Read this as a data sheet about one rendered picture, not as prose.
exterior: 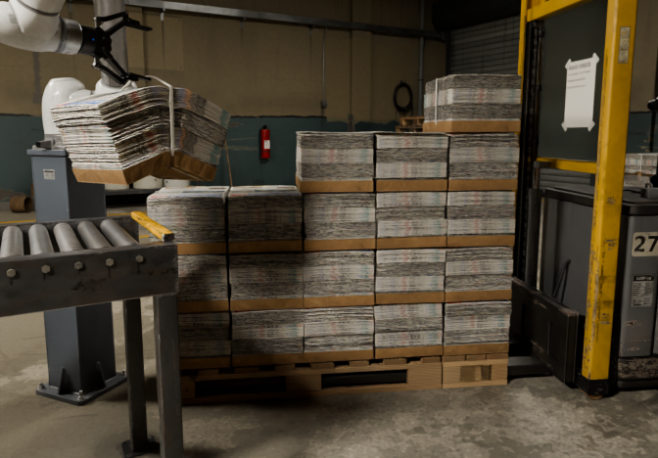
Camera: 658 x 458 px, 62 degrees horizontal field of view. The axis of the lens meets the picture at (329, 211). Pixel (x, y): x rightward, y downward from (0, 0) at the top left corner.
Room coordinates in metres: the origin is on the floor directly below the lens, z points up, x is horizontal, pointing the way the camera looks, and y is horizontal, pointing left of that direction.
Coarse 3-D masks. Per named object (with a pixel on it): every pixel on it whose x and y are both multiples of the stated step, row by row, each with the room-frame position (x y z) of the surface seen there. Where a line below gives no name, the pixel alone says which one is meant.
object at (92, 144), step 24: (96, 96) 1.58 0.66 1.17; (120, 96) 1.45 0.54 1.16; (144, 96) 1.50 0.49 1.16; (72, 120) 1.51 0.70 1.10; (96, 120) 1.43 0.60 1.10; (120, 120) 1.45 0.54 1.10; (144, 120) 1.50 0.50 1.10; (72, 144) 1.58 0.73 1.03; (96, 144) 1.49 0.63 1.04; (120, 144) 1.44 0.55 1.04; (144, 144) 1.50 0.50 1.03; (96, 168) 1.53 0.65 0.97; (120, 168) 1.44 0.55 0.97
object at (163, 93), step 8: (160, 88) 1.54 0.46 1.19; (168, 88) 1.56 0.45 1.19; (176, 88) 1.58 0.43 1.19; (160, 96) 1.54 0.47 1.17; (168, 96) 1.56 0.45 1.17; (176, 96) 1.59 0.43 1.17; (184, 96) 1.59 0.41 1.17; (160, 104) 1.53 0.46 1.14; (168, 104) 1.56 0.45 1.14; (176, 104) 1.58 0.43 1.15; (160, 112) 1.53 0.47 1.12; (168, 112) 1.56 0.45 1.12; (176, 112) 1.58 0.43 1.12; (168, 120) 1.56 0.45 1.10; (176, 120) 1.57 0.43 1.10; (160, 128) 1.57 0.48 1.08; (168, 128) 1.56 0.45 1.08; (176, 128) 1.58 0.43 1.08; (168, 136) 1.56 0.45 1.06; (176, 136) 1.57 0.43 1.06; (168, 144) 1.56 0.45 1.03
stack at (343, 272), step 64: (192, 192) 2.18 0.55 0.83; (256, 192) 2.17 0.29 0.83; (384, 192) 2.17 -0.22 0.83; (192, 256) 2.04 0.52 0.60; (256, 256) 2.07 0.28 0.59; (320, 256) 2.10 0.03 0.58; (384, 256) 2.14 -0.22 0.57; (192, 320) 2.05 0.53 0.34; (256, 320) 2.07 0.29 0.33; (320, 320) 2.10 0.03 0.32; (384, 320) 2.14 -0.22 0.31; (192, 384) 2.04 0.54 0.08; (256, 384) 2.20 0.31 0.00; (320, 384) 2.10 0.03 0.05
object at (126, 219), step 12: (108, 216) 1.73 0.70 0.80; (120, 216) 1.73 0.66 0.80; (0, 228) 1.54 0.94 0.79; (24, 228) 1.57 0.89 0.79; (48, 228) 1.60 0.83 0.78; (72, 228) 1.64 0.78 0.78; (132, 228) 1.72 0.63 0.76; (0, 240) 1.54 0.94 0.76; (24, 240) 1.57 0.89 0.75; (108, 240) 1.68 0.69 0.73; (24, 252) 1.57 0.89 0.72
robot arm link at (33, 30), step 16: (16, 0) 1.34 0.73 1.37; (0, 16) 1.32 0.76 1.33; (16, 16) 1.34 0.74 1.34; (32, 16) 1.34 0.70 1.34; (48, 16) 1.36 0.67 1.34; (0, 32) 1.33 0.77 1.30; (16, 32) 1.34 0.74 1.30; (32, 32) 1.36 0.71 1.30; (48, 32) 1.39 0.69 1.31; (32, 48) 1.40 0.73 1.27; (48, 48) 1.42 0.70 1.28
